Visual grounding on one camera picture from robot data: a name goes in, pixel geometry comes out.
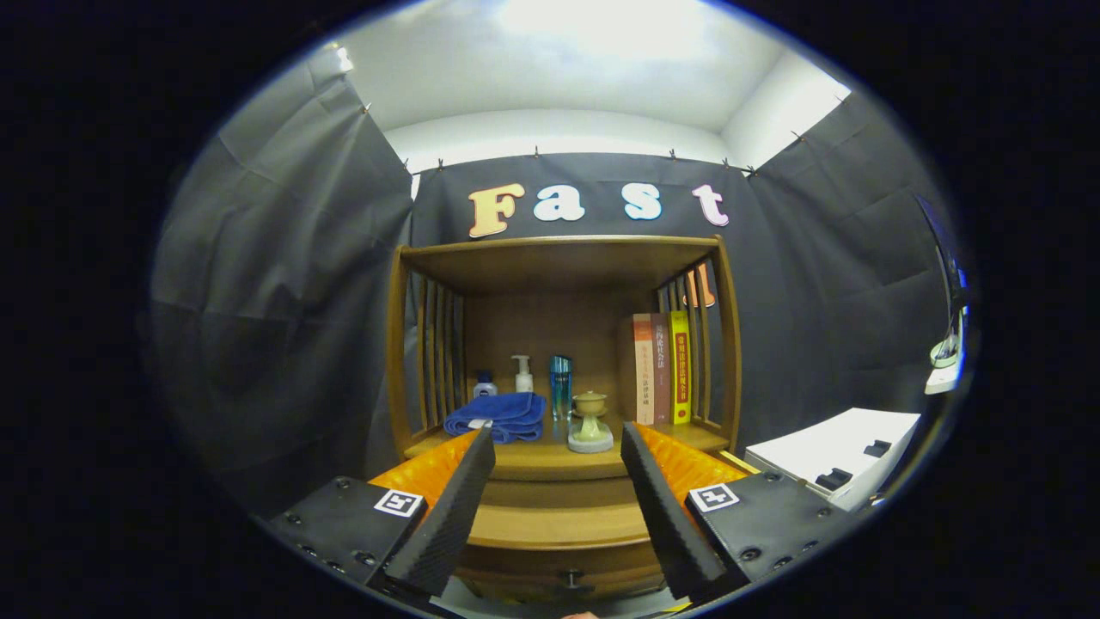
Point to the white pump bottle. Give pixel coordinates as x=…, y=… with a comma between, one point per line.
x=523, y=381

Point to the blue folded towel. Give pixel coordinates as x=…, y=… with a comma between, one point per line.
x=503, y=413

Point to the dark monitor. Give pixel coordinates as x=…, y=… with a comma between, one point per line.
x=945, y=258

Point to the white side shelf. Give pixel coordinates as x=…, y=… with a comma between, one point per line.
x=941, y=384

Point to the tall blue glass bottle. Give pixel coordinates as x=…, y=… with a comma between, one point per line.
x=561, y=387

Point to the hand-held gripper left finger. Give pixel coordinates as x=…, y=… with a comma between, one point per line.
x=451, y=516

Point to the wooden drawer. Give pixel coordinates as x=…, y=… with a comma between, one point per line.
x=559, y=524

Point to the yellow book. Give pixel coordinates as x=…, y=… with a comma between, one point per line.
x=680, y=370

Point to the beige book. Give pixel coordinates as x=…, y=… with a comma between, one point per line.
x=644, y=370

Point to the wooden cabinet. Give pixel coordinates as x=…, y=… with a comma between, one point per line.
x=550, y=335

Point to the white storage box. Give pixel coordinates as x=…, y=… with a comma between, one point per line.
x=825, y=447

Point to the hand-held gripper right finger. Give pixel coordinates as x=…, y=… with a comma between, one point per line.
x=670, y=516

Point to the small blue-capped bottle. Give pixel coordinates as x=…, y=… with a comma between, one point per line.
x=485, y=389

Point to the wooden countertop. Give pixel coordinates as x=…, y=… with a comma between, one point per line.
x=541, y=460

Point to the brown book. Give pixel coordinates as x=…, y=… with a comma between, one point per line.
x=661, y=370

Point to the grey bowl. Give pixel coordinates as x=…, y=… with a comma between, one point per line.
x=945, y=352

